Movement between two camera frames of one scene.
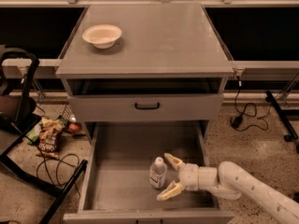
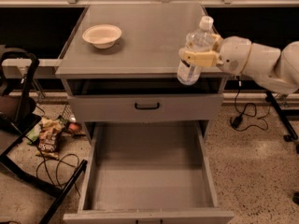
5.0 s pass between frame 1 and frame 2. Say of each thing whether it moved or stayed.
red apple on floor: stayed
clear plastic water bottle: moved
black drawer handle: stayed
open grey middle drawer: stayed
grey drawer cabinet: stayed
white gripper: moved
